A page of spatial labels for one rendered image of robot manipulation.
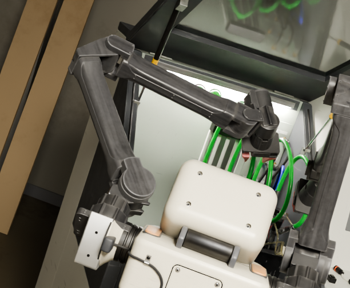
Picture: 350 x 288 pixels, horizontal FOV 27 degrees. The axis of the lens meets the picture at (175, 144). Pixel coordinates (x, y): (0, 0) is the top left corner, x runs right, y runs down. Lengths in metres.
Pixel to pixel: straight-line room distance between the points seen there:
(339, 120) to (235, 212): 0.28
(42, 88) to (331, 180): 3.00
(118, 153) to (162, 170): 0.95
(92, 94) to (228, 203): 0.45
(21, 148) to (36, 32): 0.69
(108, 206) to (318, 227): 0.44
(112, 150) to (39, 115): 2.72
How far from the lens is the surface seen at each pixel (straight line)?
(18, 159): 4.32
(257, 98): 1.90
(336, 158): 1.49
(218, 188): 1.43
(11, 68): 4.35
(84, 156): 2.66
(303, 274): 1.53
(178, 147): 2.52
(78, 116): 4.86
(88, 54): 1.73
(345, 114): 1.46
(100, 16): 4.76
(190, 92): 1.79
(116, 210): 1.50
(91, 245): 1.47
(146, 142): 2.49
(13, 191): 4.33
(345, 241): 2.54
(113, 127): 1.63
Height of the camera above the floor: 1.72
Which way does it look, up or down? 12 degrees down
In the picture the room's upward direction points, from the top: 19 degrees clockwise
